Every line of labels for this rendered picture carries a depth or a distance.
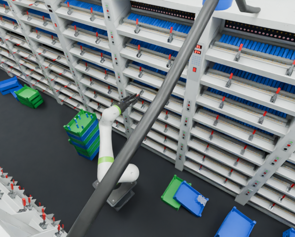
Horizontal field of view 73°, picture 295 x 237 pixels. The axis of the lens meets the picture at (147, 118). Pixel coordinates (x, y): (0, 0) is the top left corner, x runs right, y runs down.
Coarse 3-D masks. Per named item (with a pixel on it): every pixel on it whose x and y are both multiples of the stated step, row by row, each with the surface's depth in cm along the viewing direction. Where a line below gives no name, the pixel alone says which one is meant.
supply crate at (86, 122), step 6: (78, 114) 226; (84, 114) 230; (90, 114) 227; (72, 120) 219; (78, 120) 224; (84, 120) 224; (90, 120) 217; (66, 126) 213; (72, 126) 218; (84, 126) 218; (72, 132) 209; (78, 132) 203; (84, 132) 212
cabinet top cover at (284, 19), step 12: (132, 0) 125; (144, 0) 120; (156, 0) 116; (168, 0) 113; (180, 0) 112; (192, 0) 112; (192, 12) 109; (216, 12) 102; (228, 12) 99; (240, 12) 98; (264, 12) 97; (276, 12) 97; (288, 12) 96; (252, 24) 96; (264, 24) 93; (276, 24) 91; (288, 24) 88
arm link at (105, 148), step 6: (102, 126) 156; (108, 126) 157; (102, 132) 154; (108, 132) 154; (102, 138) 151; (108, 138) 151; (102, 144) 148; (108, 144) 148; (102, 150) 144; (108, 150) 144; (102, 156) 141
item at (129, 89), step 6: (126, 84) 189; (126, 90) 191; (132, 90) 187; (138, 90) 185; (144, 90) 184; (144, 96) 181; (150, 96) 180; (174, 102) 172; (168, 108) 173; (174, 108) 169; (180, 108) 168; (180, 114) 170
